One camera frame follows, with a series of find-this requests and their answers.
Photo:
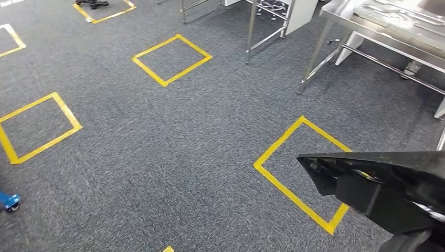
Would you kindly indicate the yellow floor tape square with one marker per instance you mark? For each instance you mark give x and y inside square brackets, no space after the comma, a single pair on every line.
[67,110]

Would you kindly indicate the black plastic frame part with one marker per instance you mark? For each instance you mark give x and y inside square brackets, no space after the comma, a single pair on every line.
[382,194]

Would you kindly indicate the black stand base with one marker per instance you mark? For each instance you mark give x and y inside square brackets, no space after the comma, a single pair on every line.
[92,3]

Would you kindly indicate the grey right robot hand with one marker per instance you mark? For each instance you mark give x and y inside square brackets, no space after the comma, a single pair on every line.
[408,243]

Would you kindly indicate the chrome chair base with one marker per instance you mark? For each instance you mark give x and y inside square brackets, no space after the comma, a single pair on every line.
[274,7]

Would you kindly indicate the grey metal fixture plate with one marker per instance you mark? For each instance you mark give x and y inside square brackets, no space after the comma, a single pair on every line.
[399,14]

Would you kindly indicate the blue wheeled shelf rack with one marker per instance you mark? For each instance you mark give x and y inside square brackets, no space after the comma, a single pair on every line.
[8,201]

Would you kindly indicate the stainless steel workbench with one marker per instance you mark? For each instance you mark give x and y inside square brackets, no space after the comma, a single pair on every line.
[382,33]

